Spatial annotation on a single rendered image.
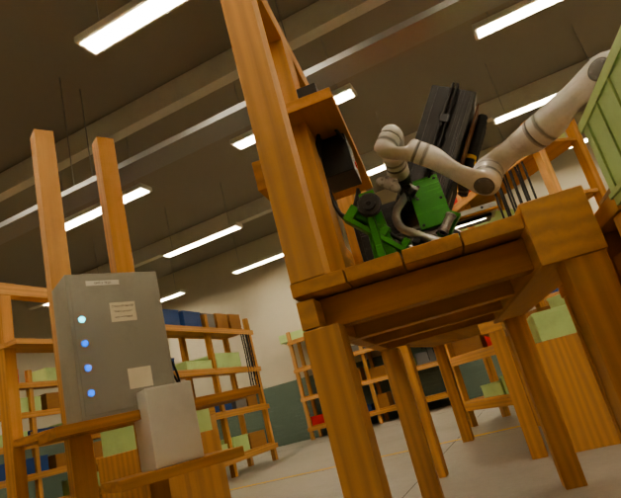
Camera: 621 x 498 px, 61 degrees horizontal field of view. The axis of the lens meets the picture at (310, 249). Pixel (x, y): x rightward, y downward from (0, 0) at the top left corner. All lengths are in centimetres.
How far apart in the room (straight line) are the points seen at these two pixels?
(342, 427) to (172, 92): 577
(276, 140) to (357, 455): 79
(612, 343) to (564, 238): 23
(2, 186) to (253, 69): 697
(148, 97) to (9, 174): 239
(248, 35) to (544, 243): 96
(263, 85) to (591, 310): 97
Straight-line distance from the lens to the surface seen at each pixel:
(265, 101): 148
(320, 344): 126
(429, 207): 193
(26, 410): 929
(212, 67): 650
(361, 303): 133
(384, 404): 1069
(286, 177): 137
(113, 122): 714
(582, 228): 128
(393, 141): 166
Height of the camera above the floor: 59
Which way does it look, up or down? 16 degrees up
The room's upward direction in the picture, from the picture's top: 15 degrees counter-clockwise
